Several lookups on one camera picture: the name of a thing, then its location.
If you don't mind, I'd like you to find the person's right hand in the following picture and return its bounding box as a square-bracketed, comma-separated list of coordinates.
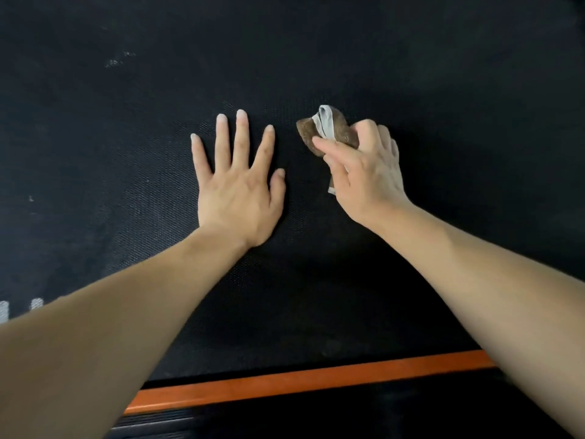
[311, 118, 412, 230]

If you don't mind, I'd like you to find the person's left hand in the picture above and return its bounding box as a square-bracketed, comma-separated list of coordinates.
[190, 109, 287, 249]

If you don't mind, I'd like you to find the brown and grey cleaning cloth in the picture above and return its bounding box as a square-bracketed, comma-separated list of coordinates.
[296, 104, 362, 196]

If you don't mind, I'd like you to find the person's left forearm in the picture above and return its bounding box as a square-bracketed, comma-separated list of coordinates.
[0, 223, 251, 439]

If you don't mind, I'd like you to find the person's right forearm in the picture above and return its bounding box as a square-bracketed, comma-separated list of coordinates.
[367, 203, 585, 437]

